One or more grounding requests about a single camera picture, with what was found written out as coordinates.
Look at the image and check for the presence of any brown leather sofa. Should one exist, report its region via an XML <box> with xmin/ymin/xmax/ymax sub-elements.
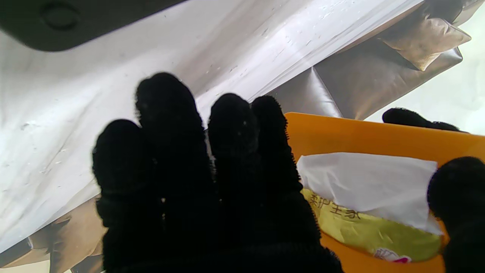
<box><xmin>0</xmin><ymin>0</ymin><xmax>474</xmax><ymax>273</ymax></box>

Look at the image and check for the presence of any brown sofa back cushion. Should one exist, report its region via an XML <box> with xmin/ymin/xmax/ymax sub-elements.
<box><xmin>314</xmin><ymin>38</ymin><xmax>463</xmax><ymax>120</ymax></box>
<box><xmin>265</xmin><ymin>66</ymin><xmax>341</xmax><ymax>118</ymax></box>

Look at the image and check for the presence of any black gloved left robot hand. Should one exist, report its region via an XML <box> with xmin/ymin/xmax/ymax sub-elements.
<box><xmin>382</xmin><ymin>107</ymin><xmax>468</xmax><ymax>133</ymax></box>

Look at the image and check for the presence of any black tissue box base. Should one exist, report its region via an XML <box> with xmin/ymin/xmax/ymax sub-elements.
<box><xmin>0</xmin><ymin>0</ymin><xmax>186</xmax><ymax>52</ymax></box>

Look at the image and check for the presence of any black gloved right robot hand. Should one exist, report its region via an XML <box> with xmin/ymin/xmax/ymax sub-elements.
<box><xmin>92</xmin><ymin>72</ymin><xmax>485</xmax><ymax>273</ymax></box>

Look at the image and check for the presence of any gold tissue pack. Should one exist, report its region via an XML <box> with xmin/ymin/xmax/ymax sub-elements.
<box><xmin>297</xmin><ymin>152</ymin><xmax>444</xmax><ymax>264</ymax></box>

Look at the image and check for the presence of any brown throw pillow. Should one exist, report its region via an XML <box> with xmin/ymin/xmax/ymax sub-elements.
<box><xmin>47</xmin><ymin>197</ymin><xmax>108</xmax><ymax>273</ymax></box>
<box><xmin>379</xmin><ymin>15</ymin><xmax>472</xmax><ymax>72</ymax></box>

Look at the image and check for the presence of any orange tissue box cover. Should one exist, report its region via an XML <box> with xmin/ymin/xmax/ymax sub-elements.
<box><xmin>284</xmin><ymin>112</ymin><xmax>485</xmax><ymax>273</ymax></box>

